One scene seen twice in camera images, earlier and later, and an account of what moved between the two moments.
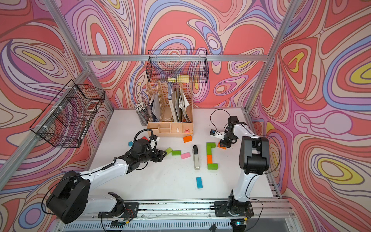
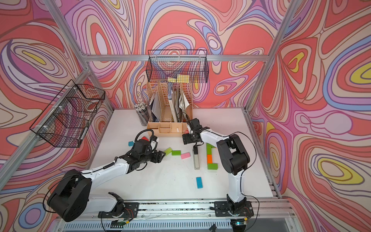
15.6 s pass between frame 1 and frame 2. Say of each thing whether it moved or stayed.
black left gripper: stayed
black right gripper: moved
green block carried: stayed
